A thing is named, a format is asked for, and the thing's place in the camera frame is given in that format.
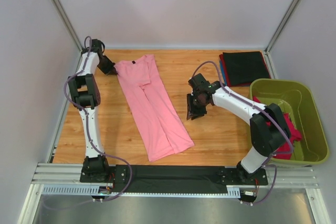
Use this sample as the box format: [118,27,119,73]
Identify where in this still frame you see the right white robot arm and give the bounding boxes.
[187,73,291,181]

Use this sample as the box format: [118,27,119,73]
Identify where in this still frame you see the pink t-shirt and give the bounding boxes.
[115,55,194,162]

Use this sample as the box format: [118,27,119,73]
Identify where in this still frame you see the left aluminium frame post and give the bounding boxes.
[36,0,85,53]

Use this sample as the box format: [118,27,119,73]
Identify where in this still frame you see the slotted grey cable duct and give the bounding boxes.
[41,185,240,199]

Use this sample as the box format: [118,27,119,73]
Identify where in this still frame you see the folded blue t-shirt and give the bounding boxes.
[219,60,228,86]

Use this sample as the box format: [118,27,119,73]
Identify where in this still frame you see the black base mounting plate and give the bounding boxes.
[80,165,268,194]

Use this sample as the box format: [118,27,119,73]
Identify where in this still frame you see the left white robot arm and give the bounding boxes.
[64,36,118,183]

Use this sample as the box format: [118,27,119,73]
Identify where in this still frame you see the aluminium frame post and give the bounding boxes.
[36,0,85,53]
[265,0,301,54]

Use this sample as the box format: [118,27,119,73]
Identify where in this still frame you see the olive green plastic bin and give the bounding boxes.
[249,79,329,167]

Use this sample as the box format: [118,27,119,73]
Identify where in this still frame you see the right aluminium frame post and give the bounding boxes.
[265,0,301,54]

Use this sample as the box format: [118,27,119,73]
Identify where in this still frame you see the magenta t-shirt in bin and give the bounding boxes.
[249,103,302,160]

